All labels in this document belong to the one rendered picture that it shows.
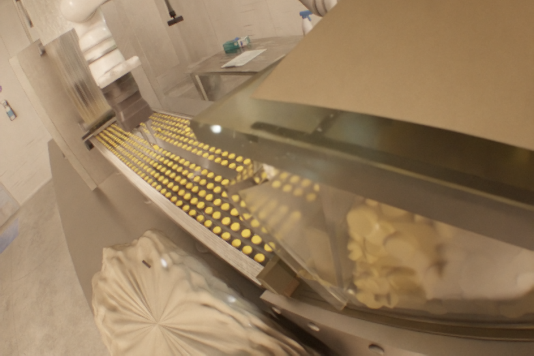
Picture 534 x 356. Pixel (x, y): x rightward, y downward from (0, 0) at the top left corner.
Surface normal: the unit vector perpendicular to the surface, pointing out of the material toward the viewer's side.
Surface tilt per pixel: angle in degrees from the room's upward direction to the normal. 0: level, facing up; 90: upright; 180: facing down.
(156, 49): 90
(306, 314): 38
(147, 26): 90
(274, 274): 52
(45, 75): 90
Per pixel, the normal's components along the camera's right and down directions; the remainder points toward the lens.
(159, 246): -0.31, -0.62
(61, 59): 0.73, 0.22
